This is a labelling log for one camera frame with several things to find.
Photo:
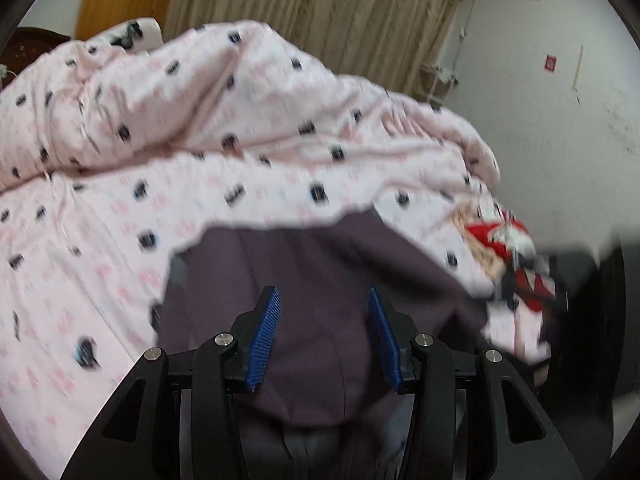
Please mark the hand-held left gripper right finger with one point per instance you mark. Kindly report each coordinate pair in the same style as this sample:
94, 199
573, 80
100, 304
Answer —
385, 340

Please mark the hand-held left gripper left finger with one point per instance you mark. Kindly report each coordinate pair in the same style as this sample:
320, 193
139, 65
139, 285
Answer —
262, 340

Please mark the purple grey pants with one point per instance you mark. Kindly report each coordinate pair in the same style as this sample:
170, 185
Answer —
310, 270

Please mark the red white garment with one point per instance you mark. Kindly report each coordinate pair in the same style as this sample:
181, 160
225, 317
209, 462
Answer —
492, 240

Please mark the pink cat print bedsheet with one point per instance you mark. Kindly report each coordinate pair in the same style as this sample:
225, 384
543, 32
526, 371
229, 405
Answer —
100, 240

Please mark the pink cat print quilt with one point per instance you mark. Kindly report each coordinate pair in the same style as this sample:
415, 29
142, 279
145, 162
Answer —
225, 110

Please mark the white shelf rack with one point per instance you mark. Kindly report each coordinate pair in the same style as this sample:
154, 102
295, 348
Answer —
440, 77

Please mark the beige curtain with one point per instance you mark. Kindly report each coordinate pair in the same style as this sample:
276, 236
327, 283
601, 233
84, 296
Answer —
325, 15

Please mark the white butterfly print pillow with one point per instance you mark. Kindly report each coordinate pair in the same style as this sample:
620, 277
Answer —
142, 30

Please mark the dark wooden headboard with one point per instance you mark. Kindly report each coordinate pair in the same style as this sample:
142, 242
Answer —
30, 45

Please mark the red wall sticker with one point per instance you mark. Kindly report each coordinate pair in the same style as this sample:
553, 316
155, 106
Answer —
550, 62

